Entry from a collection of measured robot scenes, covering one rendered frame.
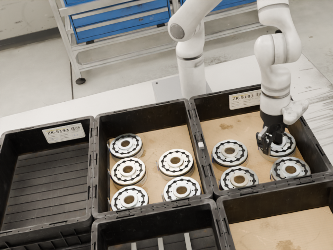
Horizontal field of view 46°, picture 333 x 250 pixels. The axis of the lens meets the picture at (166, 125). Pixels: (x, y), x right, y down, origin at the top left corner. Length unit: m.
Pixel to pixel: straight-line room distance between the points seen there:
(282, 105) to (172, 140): 0.40
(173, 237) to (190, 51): 0.61
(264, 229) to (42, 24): 3.20
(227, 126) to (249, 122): 0.07
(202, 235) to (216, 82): 0.83
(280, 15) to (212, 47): 2.34
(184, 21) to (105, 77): 1.96
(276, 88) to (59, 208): 0.67
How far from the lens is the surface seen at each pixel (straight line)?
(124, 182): 1.12
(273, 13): 0.94
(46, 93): 3.17
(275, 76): 0.96
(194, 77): 1.36
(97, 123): 1.22
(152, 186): 1.13
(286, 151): 1.15
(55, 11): 2.88
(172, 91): 1.48
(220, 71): 1.74
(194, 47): 1.32
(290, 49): 0.92
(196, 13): 1.20
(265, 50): 0.91
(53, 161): 1.31
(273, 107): 1.01
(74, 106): 1.72
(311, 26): 3.50
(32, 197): 1.24
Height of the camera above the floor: 1.69
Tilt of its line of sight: 42 degrees down
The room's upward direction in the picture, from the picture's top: 11 degrees counter-clockwise
